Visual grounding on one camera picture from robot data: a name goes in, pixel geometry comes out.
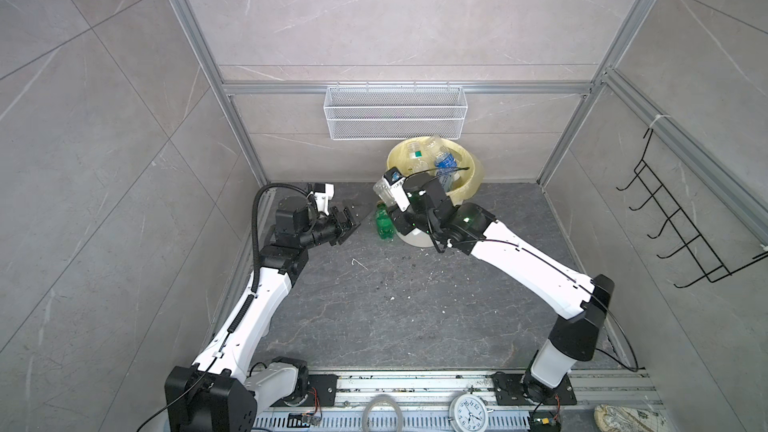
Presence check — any clear square bottle green ring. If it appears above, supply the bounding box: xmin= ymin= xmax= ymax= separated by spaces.
xmin=403 ymin=142 xmax=428 ymax=174

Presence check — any blue label bottle white cap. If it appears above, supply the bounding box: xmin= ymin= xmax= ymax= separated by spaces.
xmin=373 ymin=177 xmax=397 ymax=208

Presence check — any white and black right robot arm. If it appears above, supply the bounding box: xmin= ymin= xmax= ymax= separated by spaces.
xmin=374 ymin=168 xmax=615 ymax=402

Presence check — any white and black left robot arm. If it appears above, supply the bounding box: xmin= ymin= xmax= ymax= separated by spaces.
xmin=161 ymin=183 xmax=360 ymax=431

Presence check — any white bin with yellow bag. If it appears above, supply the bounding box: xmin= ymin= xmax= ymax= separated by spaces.
xmin=374 ymin=136 xmax=485 ymax=248

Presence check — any clear tube loop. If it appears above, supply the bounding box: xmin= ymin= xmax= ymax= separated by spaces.
xmin=361 ymin=394 xmax=405 ymax=432

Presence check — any white analog clock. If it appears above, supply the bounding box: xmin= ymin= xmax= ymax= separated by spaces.
xmin=449 ymin=393 xmax=489 ymax=432

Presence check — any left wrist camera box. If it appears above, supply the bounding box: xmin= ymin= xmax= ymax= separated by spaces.
xmin=310 ymin=183 xmax=335 ymax=215

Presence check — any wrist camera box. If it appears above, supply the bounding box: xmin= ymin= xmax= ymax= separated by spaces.
xmin=310 ymin=183 xmax=335 ymax=215
xmin=383 ymin=167 xmax=410 ymax=212

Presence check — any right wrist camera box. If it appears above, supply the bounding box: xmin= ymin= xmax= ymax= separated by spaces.
xmin=383 ymin=167 xmax=410 ymax=212

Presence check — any white wire mesh basket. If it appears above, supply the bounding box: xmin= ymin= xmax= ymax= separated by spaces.
xmin=323 ymin=85 xmax=468 ymax=141

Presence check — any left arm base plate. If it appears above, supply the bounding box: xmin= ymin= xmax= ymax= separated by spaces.
xmin=272 ymin=374 xmax=339 ymax=408

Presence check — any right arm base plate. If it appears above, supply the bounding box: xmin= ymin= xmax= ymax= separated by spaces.
xmin=489 ymin=371 xmax=577 ymax=406

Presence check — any black wire hook rack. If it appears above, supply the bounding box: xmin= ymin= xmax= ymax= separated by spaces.
xmin=616 ymin=128 xmax=767 ymax=290

